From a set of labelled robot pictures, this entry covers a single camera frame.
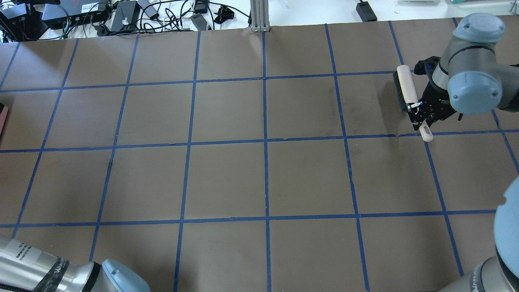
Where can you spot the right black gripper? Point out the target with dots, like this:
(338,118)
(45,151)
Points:
(436,101)

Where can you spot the white hand brush black bristles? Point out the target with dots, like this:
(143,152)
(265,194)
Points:
(409,103)

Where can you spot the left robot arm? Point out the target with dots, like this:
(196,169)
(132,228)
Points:
(24,268)

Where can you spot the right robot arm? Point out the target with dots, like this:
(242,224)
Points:
(467,79)

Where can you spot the black power adapter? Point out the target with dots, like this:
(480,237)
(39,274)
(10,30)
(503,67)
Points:
(365,11)

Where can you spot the black clip object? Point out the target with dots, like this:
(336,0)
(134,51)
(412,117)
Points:
(224,13)

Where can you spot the grey power adapter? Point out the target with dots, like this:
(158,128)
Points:
(200,22)

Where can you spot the aluminium frame post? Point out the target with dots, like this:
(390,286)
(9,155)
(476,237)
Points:
(259,16)

